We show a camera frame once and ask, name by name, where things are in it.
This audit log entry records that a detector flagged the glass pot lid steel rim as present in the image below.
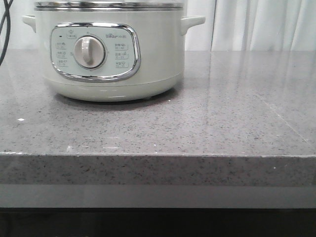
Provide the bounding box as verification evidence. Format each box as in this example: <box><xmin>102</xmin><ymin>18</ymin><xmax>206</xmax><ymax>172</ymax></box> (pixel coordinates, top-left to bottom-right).
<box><xmin>34</xmin><ymin>0</ymin><xmax>184</xmax><ymax>11</ymax></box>

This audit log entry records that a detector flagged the pale green electric cooking pot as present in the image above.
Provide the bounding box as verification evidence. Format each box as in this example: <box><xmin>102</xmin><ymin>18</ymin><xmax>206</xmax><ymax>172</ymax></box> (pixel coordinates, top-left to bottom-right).
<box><xmin>22</xmin><ymin>10</ymin><xmax>205</xmax><ymax>102</ymax></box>

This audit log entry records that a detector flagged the grey round control knob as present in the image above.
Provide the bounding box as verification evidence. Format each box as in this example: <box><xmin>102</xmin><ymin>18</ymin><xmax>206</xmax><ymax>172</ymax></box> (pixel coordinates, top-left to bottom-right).
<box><xmin>74</xmin><ymin>36</ymin><xmax>106</xmax><ymax>69</ymax></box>

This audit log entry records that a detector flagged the white curtain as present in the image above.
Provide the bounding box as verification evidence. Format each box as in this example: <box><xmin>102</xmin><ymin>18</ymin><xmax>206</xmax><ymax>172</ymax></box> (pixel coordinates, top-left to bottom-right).
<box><xmin>0</xmin><ymin>0</ymin><xmax>316</xmax><ymax>52</ymax></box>

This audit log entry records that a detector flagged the black cable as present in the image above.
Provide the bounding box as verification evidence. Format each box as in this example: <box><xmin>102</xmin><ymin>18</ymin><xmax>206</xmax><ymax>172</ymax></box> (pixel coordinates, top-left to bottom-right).
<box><xmin>0</xmin><ymin>0</ymin><xmax>14</xmax><ymax>65</ymax></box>

